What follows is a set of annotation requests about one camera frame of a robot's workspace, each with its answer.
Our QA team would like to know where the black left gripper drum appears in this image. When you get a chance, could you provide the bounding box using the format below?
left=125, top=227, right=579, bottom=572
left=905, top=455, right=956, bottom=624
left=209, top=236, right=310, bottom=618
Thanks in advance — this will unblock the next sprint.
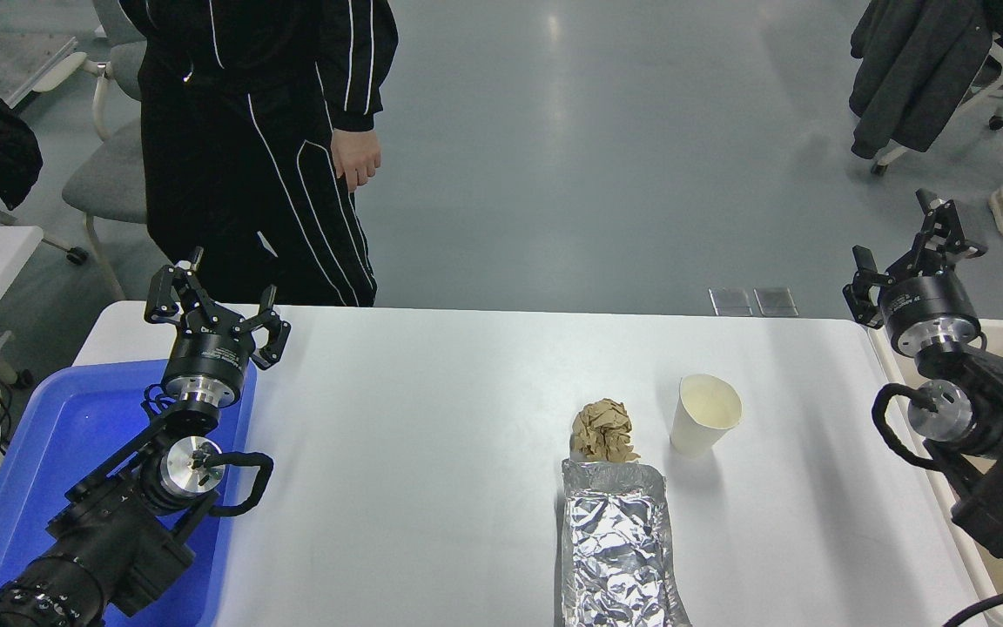
left=162, top=324, right=257, bottom=392

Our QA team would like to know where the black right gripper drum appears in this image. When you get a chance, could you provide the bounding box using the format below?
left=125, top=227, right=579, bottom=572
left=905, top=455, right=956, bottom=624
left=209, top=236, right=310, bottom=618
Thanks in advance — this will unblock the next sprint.
left=881, top=271, right=981, bottom=346

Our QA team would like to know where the white paper cup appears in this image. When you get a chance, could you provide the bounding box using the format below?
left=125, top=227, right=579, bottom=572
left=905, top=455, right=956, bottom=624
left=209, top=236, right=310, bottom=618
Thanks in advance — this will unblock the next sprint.
left=670, top=374, right=744, bottom=458

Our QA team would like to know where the person's left hand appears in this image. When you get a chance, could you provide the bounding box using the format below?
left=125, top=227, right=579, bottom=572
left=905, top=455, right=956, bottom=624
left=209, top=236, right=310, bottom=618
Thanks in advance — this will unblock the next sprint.
left=330, top=128, right=382, bottom=193

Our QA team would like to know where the metal floor plate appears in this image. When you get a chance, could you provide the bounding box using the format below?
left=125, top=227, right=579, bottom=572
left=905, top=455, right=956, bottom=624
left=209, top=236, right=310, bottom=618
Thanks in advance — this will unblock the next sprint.
left=754, top=287, right=799, bottom=317
left=709, top=287, right=755, bottom=317

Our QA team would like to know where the blue plastic tray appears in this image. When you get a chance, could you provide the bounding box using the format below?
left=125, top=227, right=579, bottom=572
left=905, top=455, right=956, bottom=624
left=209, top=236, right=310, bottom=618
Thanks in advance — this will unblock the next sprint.
left=0, top=359, right=259, bottom=627

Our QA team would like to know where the dark grey hanging jacket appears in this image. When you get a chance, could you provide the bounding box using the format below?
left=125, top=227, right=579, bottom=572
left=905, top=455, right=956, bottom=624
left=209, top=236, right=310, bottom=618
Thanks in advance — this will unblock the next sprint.
left=848, top=0, right=995, bottom=160

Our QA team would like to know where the person in striped tracksuit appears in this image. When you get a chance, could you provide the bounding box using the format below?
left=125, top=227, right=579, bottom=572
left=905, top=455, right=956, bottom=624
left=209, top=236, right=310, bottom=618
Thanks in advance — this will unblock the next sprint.
left=118, top=0, right=400, bottom=307

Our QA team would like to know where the crumpled tan paper ball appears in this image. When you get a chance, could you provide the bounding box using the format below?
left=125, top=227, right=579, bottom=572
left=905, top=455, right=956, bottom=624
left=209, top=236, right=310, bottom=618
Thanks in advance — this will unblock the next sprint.
left=569, top=398, right=641, bottom=464

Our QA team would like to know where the silver foil tray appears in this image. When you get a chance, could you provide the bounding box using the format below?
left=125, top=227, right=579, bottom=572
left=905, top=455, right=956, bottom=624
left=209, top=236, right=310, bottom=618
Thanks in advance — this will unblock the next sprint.
left=560, top=459, right=692, bottom=627

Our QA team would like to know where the grey seat white-frame chair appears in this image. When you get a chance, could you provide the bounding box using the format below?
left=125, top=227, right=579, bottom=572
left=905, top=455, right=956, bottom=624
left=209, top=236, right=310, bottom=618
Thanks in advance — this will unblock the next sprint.
left=61, top=0, right=154, bottom=302

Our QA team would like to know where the grey chair frame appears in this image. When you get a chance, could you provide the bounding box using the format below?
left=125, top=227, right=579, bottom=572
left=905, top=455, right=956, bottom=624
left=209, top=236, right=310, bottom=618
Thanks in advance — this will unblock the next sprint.
left=0, top=131, right=90, bottom=266

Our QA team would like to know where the white-frame chair on casters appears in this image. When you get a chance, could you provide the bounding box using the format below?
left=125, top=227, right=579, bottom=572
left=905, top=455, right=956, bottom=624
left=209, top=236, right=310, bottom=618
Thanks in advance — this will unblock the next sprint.
left=870, top=39, right=1003, bottom=176

